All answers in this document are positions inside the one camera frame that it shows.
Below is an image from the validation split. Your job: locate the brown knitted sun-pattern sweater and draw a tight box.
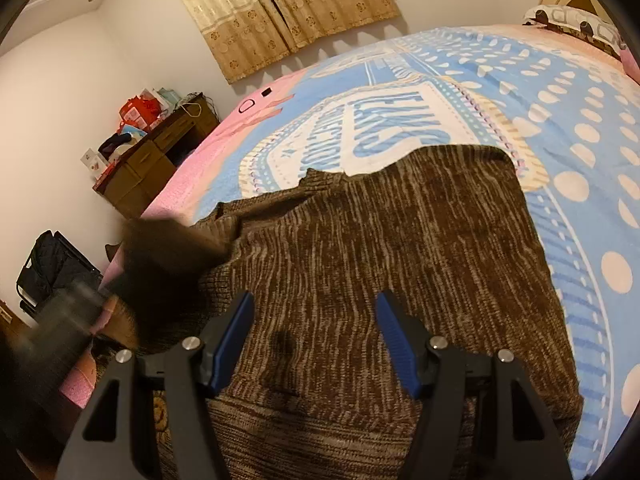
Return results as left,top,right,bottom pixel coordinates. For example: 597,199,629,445
119,143,586,480

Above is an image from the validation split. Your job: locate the black folding chair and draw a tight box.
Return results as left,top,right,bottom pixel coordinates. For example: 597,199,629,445
16,231,102,318

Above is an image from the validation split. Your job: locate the brown wooden desk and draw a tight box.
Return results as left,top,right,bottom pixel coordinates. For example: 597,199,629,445
93,92,219,219

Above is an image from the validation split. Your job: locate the white photo card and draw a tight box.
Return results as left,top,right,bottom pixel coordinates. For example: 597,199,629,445
81,148,108,181

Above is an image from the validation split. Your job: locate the red gift box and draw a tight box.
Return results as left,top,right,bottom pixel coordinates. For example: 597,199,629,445
119,96,163,131

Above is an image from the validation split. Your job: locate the beige patterned window curtain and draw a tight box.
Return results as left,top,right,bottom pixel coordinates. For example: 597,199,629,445
181,0,400,84

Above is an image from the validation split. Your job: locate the folded pink blanket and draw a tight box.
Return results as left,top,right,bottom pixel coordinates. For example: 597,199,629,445
620,48,640,84

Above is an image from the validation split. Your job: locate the patterned white brown pillow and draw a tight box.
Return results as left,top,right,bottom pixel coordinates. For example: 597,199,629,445
523,4,625,60

